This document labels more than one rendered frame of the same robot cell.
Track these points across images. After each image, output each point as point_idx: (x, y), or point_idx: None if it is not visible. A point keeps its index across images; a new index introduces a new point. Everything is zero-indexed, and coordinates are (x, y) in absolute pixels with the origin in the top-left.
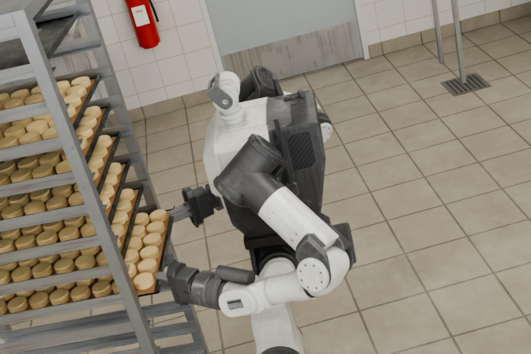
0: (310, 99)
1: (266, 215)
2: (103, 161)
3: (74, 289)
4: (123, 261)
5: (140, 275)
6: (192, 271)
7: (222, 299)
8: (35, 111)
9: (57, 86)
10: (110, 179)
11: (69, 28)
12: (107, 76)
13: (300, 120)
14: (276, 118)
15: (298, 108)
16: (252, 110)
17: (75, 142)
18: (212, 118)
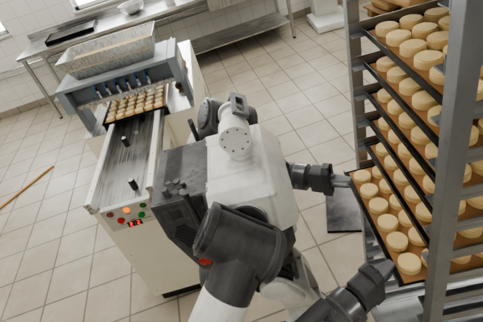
0: (159, 185)
1: None
2: (417, 145)
3: None
4: (356, 136)
5: (366, 177)
6: (310, 169)
7: None
8: None
9: None
10: (426, 175)
11: None
12: None
13: (175, 153)
14: (189, 118)
15: (173, 172)
16: (223, 170)
17: (345, 25)
18: (276, 172)
